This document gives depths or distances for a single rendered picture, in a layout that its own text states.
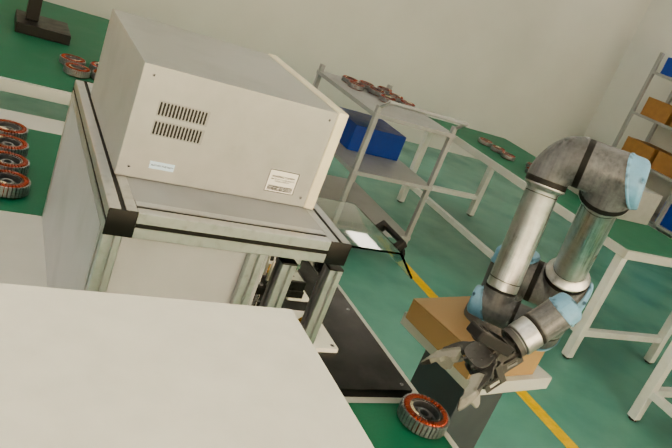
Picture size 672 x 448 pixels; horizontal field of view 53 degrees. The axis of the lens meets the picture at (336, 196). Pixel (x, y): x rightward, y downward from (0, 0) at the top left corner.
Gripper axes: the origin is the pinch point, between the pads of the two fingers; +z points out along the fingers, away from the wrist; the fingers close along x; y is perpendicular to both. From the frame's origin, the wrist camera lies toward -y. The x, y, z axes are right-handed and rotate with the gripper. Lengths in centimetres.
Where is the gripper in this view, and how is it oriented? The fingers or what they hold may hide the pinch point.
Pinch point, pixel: (436, 384)
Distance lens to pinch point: 148.2
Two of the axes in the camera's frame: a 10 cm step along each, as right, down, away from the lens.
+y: 3.3, 7.6, 5.6
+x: -3.9, -4.3, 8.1
